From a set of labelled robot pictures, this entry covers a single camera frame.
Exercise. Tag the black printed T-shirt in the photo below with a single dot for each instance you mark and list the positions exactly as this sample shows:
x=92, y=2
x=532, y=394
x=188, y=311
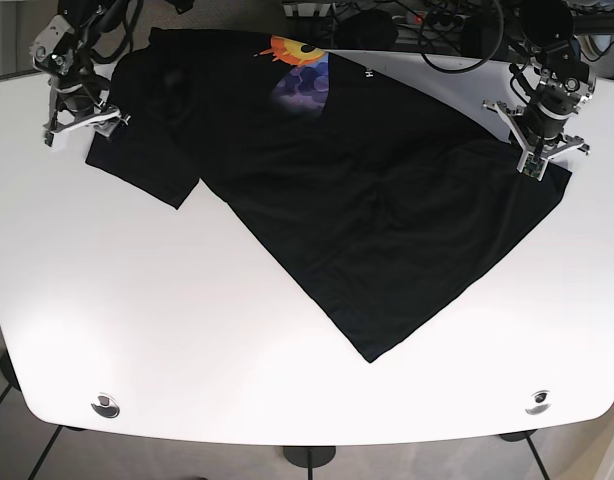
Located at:
x=381, y=202

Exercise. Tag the front black table foot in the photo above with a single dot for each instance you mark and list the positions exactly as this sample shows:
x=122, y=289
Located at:
x=303, y=457

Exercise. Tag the left chrome table grommet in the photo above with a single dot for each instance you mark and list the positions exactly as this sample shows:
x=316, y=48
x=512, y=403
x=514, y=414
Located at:
x=105, y=406

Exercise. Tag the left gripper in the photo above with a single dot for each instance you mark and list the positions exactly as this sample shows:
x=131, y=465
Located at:
x=540, y=134

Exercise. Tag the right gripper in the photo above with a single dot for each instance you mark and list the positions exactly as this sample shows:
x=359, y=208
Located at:
x=74, y=108

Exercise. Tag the right chrome table grommet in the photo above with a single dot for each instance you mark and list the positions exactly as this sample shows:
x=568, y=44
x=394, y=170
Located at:
x=538, y=403

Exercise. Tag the chrome table grommet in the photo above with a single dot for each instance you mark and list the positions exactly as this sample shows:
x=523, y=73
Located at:
x=538, y=403
x=105, y=406

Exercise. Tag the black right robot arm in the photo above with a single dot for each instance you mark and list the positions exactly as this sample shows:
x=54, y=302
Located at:
x=65, y=50

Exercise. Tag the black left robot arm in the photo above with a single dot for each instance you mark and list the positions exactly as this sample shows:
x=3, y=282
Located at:
x=552, y=82

